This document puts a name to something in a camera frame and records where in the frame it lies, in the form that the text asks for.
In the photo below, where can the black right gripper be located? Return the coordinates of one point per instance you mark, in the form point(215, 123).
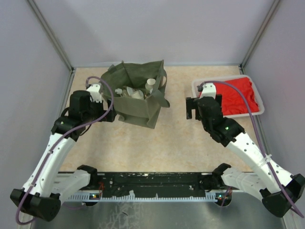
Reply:
point(192, 104)

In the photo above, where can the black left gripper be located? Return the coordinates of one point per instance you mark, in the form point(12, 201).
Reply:
point(110, 116)

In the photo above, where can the green canvas bag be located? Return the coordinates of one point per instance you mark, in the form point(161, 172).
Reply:
point(136, 111)

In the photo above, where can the pale green white-capped bottle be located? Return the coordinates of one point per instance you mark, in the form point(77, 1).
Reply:
point(150, 84)

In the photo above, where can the amber liquid bottle white cap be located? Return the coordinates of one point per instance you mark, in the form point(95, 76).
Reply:
point(121, 92)

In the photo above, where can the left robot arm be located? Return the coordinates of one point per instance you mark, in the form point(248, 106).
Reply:
point(39, 197)

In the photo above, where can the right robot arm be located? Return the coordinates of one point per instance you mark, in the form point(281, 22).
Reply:
point(274, 186)

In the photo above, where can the red cloth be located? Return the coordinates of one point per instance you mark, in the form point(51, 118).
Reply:
point(232, 97)

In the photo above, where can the white plastic basket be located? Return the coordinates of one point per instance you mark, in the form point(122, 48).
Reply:
point(261, 105)

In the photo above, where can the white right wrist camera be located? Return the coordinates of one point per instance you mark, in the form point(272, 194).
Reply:
point(207, 90)

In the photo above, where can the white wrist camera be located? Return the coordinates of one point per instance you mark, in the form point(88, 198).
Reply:
point(207, 90)
point(95, 91)

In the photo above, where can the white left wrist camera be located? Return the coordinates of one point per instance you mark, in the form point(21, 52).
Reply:
point(95, 91)

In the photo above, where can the aluminium frame post right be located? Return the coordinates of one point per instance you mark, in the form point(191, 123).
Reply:
point(270, 14)

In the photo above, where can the aluminium frame post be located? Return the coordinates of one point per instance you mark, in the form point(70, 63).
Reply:
point(270, 14)
point(50, 34)

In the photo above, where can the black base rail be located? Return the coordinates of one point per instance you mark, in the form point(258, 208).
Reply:
point(150, 185)

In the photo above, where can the aluminium frame post left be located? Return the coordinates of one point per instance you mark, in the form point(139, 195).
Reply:
point(50, 34)

